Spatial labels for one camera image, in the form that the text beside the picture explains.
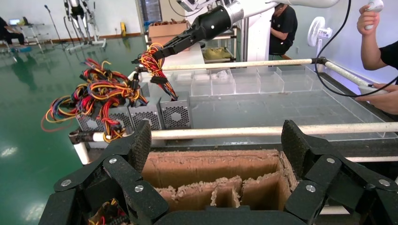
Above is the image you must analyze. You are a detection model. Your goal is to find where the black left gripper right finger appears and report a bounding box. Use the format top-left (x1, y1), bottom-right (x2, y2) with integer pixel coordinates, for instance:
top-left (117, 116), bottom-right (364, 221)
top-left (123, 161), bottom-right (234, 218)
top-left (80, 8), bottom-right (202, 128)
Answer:
top-left (281, 120), bottom-right (398, 225)

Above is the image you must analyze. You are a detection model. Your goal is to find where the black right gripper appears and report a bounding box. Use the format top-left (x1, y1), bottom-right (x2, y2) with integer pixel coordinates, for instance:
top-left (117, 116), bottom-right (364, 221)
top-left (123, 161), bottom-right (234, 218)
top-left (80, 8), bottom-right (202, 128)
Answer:
top-left (152, 4), bottom-right (235, 60)

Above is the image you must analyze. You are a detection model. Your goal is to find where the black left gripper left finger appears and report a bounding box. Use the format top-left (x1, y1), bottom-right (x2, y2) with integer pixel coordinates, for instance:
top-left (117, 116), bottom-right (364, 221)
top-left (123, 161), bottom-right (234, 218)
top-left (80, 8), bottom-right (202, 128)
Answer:
top-left (53, 120), bottom-right (170, 225)

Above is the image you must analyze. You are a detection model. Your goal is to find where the grey power supply with cables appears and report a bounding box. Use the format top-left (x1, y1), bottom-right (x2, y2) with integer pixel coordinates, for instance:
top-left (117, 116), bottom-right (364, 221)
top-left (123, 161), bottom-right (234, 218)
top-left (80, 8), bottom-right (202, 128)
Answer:
top-left (132, 43), bottom-right (193, 130)
top-left (88, 198), bottom-right (130, 225)
top-left (40, 57), bottom-right (140, 144)
top-left (108, 69), bottom-right (163, 131)

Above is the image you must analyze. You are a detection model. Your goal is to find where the white handheld controller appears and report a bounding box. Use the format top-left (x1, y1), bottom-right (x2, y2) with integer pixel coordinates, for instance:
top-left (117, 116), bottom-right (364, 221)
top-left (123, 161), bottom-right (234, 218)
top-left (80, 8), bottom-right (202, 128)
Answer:
top-left (364, 0), bottom-right (385, 31)

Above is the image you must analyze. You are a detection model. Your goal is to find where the bare operator hand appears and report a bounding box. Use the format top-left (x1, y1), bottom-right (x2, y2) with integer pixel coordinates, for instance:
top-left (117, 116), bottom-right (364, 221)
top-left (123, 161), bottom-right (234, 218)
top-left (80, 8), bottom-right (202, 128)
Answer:
top-left (357, 3), bottom-right (381, 36)
top-left (354, 82), bottom-right (398, 115)

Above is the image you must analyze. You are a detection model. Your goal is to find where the white work table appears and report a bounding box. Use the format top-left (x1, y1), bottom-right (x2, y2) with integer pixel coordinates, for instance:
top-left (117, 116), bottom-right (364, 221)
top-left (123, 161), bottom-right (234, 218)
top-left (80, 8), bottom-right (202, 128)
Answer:
top-left (161, 43), bottom-right (206, 67)

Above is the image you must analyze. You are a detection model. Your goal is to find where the brown cardboard carton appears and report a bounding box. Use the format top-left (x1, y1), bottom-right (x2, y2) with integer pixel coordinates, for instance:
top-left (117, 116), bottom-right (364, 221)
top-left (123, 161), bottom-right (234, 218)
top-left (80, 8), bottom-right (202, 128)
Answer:
top-left (148, 21), bottom-right (199, 52)

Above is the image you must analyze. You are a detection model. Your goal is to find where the yellow green bag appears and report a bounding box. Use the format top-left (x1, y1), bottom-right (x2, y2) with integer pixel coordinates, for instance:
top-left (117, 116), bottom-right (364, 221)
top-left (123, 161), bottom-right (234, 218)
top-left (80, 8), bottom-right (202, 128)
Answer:
top-left (203, 46), bottom-right (233, 61)

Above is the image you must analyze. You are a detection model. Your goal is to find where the metal shelf cart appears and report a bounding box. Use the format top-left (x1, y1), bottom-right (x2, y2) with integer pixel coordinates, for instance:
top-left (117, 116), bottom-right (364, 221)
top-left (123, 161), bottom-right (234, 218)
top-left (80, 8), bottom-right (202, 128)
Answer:
top-left (201, 26), bottom-right (243, 64)

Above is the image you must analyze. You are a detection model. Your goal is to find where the white vertical leg pipe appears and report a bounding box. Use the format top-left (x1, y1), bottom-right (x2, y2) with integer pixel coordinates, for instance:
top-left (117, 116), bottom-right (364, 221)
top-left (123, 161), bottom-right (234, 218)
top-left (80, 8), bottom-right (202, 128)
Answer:
top-left (73, 141), bottom-right (92, 165)

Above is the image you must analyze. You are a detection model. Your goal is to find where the worn cardboard divider box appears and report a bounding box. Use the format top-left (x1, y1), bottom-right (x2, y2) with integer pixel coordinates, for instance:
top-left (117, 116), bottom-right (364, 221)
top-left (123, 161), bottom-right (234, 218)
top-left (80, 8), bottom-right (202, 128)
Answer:
top-left (141, 149), bottom-right (299, 212)

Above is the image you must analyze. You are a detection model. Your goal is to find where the clear acrylic divider tray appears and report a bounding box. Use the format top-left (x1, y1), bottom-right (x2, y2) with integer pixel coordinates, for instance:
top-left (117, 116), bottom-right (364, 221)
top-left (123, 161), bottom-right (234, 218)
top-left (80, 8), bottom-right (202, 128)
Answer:
top-left (168, 66), bottom-right (398, 140)

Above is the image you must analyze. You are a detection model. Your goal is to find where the person in black shirt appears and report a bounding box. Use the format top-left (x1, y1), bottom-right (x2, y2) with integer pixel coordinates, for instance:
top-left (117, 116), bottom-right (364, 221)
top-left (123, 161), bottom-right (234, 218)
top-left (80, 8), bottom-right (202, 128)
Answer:
top-left (268, 3), bottom-right (299, 57)

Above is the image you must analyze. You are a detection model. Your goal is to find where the humanoid robot on stand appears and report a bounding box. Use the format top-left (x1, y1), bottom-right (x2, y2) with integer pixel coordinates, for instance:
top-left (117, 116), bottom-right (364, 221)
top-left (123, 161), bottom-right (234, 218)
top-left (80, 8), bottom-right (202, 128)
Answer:
top-left (63, 0), bottom-right (107, 52)

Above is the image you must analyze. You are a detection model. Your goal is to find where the white standing fan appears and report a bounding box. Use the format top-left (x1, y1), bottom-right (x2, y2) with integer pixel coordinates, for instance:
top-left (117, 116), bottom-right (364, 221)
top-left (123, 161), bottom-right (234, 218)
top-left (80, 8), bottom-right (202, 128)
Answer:
top-left (307, 16), bottom-right (333, 58)

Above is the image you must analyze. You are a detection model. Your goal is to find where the black tripod stand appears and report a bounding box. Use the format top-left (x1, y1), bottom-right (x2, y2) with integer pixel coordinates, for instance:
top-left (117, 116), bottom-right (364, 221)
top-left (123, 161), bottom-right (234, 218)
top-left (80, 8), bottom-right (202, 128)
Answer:
top-left (43, 4), bottom-right (73, 50)

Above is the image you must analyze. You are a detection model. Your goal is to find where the operator black shirt torso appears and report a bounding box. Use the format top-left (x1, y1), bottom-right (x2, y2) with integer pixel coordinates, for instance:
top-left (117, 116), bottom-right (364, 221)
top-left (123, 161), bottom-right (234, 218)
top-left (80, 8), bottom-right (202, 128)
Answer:
top-left (379, 40), bottom-right (398, 70)

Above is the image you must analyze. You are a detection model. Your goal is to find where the white folding table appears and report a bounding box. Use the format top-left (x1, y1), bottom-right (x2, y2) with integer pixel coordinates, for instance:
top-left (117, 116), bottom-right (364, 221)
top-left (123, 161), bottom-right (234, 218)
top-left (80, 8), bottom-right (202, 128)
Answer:
top-left (12, 23), bottom-right (54, 47)

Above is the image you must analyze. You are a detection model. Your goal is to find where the seated person in black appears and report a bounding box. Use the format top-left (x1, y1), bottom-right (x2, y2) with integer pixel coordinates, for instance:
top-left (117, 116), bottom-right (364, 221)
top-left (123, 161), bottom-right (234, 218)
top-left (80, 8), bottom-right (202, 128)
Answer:
top-left (0, 16), bottom-right (25, 45)

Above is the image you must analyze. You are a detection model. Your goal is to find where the long white frame pipe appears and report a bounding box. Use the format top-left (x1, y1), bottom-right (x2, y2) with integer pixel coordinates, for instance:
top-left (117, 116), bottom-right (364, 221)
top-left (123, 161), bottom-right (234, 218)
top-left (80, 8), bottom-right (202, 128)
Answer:
top-left (161, 58), bottom-right (314, 71)
top-left (69, 122), bottom-right (398, 145)

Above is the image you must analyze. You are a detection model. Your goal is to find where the black hanging cable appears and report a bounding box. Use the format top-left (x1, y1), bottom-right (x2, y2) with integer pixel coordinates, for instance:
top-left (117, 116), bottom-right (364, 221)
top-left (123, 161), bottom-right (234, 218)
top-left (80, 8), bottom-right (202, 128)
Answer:
top-left (314, 0), bottom-right (398, 98)

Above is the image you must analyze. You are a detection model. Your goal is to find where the black conveyor side frame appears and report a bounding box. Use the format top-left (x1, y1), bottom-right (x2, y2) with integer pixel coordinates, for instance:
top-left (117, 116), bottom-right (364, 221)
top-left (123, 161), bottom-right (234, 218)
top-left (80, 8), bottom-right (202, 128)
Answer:
top-left (149, 138), bottom-right (398, 162)

